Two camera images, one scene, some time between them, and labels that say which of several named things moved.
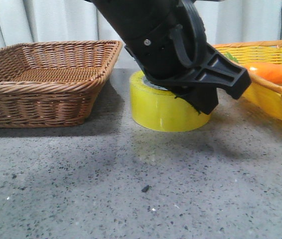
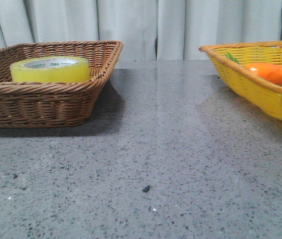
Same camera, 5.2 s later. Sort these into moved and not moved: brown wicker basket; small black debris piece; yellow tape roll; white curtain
Moved: yellow tape roll
Not moved: small black debris piece; brown wicker basket; white curtain
